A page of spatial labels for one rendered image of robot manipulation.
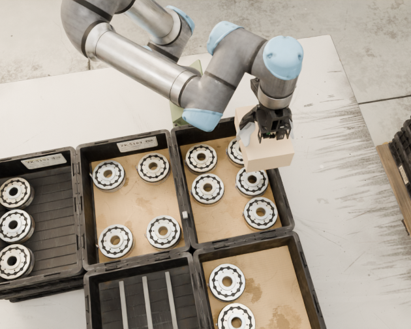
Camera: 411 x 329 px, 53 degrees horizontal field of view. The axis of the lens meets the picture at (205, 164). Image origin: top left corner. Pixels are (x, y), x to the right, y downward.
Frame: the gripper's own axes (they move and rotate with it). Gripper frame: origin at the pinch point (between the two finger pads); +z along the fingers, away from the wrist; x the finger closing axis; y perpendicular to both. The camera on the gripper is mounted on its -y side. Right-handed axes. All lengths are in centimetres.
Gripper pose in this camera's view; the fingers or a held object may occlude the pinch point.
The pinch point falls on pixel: (263, 133)
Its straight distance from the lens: 109.9
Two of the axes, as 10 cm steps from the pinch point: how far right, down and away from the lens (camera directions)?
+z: 0.3, 4.3, 9.0
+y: 1.7, 8.9, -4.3
